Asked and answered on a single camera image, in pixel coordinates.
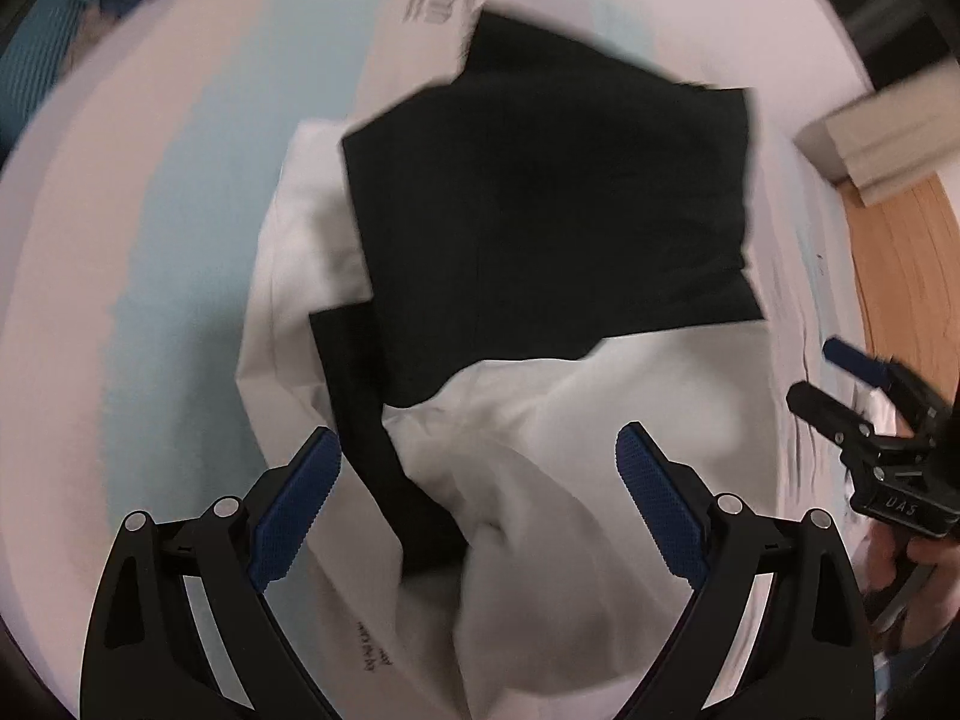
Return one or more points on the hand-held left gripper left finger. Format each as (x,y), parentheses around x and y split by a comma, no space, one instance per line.
(292,510)

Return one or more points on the teal suitcase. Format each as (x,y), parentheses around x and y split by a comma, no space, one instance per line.
(34,52)

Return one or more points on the black device with green light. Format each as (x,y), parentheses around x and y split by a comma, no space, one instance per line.
(896,60)

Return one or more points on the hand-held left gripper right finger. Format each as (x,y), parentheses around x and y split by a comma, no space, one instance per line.
(660,506)

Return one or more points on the white baseboard block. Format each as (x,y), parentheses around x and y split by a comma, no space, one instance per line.
(885,139)

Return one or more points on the blue cloth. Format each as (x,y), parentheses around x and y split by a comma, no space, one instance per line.
(131,0)

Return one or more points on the person's right hand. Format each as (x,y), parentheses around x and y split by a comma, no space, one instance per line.
(937,585)

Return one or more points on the black and white hooded jacket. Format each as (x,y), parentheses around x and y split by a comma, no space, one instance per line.
(540,202)

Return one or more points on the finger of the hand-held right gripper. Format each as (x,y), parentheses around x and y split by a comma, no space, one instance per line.
(829,412)
(855,358)

